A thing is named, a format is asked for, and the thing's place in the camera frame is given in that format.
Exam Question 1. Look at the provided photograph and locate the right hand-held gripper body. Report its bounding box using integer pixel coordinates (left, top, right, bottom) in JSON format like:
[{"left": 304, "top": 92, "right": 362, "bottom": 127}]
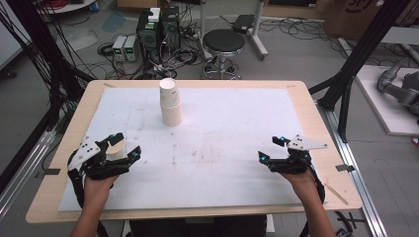
[{"left": 267, "top": 133, "right": 329, "bottom": 176}]

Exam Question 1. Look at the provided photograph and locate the white floor board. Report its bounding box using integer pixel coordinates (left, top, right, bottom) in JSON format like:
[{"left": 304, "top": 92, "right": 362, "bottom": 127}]
[{"left": 355, "top": 64, "right": 419, "bottom": 137}]

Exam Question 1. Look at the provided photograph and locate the large brown cardboard box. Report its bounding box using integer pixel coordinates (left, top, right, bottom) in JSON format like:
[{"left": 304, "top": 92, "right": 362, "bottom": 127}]
[{"left": 323, "top": 0, "right": 419, "bottom": 41}]

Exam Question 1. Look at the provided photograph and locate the thin wooden stick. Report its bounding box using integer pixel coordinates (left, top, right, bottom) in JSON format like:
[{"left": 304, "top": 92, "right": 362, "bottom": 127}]
[{"left": 323, "top": 182, "right": 350, "bottom": 206}]

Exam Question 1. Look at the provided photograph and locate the black round stool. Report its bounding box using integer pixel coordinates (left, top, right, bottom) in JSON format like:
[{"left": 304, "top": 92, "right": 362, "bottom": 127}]
[{"left": 201, "top": 28, "right": 247, "bottom": 80}]

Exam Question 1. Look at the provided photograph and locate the white foam table mat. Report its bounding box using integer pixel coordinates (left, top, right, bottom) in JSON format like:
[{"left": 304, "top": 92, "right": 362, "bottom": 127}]
[{"left": 57, "top": 86, "right": 329, "bottom": 212}]

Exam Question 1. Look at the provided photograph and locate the single white paper cup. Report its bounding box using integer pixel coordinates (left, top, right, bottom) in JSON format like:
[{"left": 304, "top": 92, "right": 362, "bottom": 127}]
[{"left": 106, "top": 138, "right": 128, "bottom": 162}]

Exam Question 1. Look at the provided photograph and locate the black computer tower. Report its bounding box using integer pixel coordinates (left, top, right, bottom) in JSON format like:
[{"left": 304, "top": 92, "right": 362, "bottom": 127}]
[
  {"left": 135, "top": 8, "right": 163, "bottom": 64},
  {"left": 160, "top": 5, "right": 182, "bottom": 51}
]

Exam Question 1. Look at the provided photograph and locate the grey tape piece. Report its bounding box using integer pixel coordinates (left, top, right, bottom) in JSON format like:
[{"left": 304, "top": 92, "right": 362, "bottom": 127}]
[
  {"left": 35, "top": 168, "right": 61, "bottom": 180},
  {"left": 335, "top": 163, "right": 357, "bottom": 173}
]

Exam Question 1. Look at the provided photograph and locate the small white box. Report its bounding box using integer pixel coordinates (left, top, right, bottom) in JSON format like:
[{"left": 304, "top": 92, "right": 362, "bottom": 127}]
[{"left": 147, "top": 7, "right": 162, "bottom": 24}]

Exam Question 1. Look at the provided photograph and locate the grey bench power supply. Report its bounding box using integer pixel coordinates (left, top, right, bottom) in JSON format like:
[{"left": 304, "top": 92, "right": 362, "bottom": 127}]
[
  {"left": 112, "top": 35, "right": 128, "bottom": 62},
  {"left": 124, "top": 35, "right": 139, "bottom": 62}
]

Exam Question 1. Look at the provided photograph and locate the person's dark clothing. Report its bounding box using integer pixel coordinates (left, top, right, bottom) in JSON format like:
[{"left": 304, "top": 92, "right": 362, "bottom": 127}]
[{"left": 128, "top": 214, "right": 269, "bottom": 237}]

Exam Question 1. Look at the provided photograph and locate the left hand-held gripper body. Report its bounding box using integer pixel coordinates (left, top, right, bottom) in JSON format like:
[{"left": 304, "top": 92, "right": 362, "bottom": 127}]
[{"left": 66, "top": 135, "right": 133, "bottom": 181}]

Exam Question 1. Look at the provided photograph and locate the person's left hand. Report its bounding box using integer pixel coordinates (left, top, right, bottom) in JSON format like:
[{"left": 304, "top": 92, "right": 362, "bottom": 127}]
[{"left": 82, "top": 173, "right": 121, "bottom": 199}]

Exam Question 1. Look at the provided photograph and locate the person's right hand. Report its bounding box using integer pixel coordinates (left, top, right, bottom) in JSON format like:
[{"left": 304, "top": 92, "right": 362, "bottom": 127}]
[{"left": 279, "top": 168, "right": 318, "bottom": 196}]

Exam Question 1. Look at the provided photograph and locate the black metal frame post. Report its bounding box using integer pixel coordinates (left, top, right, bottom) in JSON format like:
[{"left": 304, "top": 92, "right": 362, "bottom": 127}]
[
  {"left": 308, "top": 0, "right": 413, "bottom": 143},
  {"left": 5, "top": 0, "right": 85, "bottom": 129}
]

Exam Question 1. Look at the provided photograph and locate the aluminium floor rail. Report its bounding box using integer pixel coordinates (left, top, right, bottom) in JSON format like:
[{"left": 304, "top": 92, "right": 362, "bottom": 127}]
[
  {"left": 0, "top": 128, "right": 57, "bottom": 219},
  {"left": 316, "top": 101, "right": 390, "bottom": 237}
]

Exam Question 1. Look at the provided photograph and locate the flat black device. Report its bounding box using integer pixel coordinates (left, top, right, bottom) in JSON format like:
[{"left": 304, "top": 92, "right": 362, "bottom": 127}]
[{"left": 231, "top": 13, "right": 257, "bottom": 35}]

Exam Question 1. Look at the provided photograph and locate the stack of white paper cups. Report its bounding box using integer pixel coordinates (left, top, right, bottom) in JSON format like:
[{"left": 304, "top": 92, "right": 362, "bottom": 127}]
[{"left": 158, "top": 77, "right": 184, "bottom": 128}]

